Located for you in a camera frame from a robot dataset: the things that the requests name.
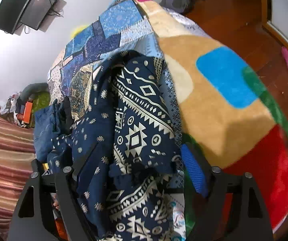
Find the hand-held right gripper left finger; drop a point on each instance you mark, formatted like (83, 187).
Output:
(68, 183)

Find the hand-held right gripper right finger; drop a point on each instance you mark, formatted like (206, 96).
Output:
(195, 170)

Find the navy patterned hoodie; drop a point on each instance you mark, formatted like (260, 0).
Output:
(133, 130)

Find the blue jeans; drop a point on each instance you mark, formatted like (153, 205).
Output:
(46, 130)

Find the colourful fleece blanket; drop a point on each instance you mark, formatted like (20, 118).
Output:
(221, 118)

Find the striped red curtain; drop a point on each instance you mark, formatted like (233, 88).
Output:
(6, 155)

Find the orange box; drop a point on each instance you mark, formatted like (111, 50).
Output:
(28, 113)

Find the green patterned cloth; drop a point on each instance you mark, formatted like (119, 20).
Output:
(42, 100)

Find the pile of clutter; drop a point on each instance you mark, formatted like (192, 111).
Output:
(11, 109)

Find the blue patchwork quilt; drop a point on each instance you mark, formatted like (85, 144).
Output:
(103, 35)

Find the yellow plastic item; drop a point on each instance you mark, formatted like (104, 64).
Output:
(78, 31)

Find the small black monitor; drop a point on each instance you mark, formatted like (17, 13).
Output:
(38, 10)

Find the black wall television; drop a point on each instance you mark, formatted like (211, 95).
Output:
(13, 7)

